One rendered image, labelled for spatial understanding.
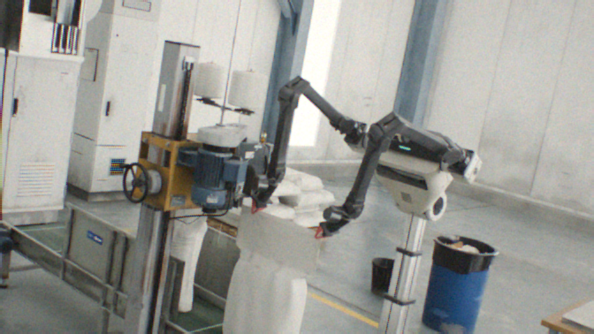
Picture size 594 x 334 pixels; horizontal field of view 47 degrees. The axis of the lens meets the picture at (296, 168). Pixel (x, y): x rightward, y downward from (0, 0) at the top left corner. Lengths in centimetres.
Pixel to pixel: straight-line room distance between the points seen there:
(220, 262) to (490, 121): 800
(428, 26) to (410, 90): 109
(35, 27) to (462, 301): 357
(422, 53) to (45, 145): 743
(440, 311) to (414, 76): 712
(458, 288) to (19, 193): 348
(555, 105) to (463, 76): 160
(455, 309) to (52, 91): 354
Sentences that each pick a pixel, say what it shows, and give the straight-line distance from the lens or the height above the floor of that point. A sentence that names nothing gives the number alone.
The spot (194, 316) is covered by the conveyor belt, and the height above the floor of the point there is 38.
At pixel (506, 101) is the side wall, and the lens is 1130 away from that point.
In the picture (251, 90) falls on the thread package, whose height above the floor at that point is 161.
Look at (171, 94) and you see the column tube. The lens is 302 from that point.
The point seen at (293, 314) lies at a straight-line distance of 314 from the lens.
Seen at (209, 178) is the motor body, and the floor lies 122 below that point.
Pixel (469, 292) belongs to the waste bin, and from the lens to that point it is 513.
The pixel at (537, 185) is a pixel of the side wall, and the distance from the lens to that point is 1109.
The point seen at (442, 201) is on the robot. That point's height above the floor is 122.
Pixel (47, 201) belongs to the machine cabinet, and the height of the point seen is 25.
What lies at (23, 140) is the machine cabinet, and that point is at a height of 76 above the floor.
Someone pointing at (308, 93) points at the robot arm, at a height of 164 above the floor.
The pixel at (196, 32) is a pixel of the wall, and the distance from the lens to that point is 830.
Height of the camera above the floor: 181
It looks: 9 degrees down
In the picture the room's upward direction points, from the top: 10 degrees clockwise
